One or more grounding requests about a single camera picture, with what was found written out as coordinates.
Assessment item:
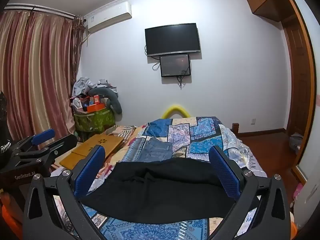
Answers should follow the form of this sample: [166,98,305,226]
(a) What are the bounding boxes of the pink sticker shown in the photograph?
[292,182,304,205]

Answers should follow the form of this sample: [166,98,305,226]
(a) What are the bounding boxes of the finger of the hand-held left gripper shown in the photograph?
[37,134,78,170]
[11,129,57,153]

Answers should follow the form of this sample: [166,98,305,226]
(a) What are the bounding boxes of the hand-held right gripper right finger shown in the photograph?
[209,145,292,240]

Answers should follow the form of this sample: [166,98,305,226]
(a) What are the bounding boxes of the orange box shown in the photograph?
[86,102,107,113]

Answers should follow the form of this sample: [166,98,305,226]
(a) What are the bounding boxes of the black pants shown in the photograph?
[81,156,240,224]

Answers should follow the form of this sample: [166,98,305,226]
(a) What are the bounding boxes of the dark cloth with silver chain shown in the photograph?
[0,91,12,168]

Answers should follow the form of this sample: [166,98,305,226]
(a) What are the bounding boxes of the white air conditioner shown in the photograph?
[84,2,132,34]

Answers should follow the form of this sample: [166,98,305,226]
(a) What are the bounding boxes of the wooden lap desk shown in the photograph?
[59,134,125,170]

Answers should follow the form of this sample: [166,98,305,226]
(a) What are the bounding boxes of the blue patchwork blanket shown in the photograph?
[82,116,268,240]

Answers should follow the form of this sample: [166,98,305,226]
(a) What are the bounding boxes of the pile of grey clothes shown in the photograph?
[72,77,118,98]

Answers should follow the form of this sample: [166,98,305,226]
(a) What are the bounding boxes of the white curtain rail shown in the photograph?
[5,3,76,18]

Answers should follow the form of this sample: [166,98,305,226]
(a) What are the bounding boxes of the floral striped bedsheet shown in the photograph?
[94,125,138,180]

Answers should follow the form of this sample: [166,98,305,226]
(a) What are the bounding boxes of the green fabric bag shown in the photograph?
[74,107,116,133]

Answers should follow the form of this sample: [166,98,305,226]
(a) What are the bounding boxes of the pink striped curtain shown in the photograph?
[0,7,83,144]

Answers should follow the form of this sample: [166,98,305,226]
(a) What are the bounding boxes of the blue denim jeans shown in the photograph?
[125,136,173,163]

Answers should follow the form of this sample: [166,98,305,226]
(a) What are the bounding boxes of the yellow foam tube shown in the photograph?
[162,104,189,119]

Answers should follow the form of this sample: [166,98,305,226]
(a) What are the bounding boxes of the small black monitor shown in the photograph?
[160,54,192,77]

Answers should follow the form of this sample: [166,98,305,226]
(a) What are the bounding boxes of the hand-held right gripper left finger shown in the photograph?
[22,145,107,240]

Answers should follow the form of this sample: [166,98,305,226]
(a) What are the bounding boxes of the orange object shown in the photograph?
[0,192,25,240]

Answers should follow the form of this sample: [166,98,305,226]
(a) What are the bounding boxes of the large black television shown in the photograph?
[145,23,202,57]

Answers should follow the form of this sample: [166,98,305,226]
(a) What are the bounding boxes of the grey plush pillow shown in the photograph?
[89,86,123,114]

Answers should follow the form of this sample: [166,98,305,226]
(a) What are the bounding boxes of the grey clothes on floor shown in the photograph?
[289,132,304,153]

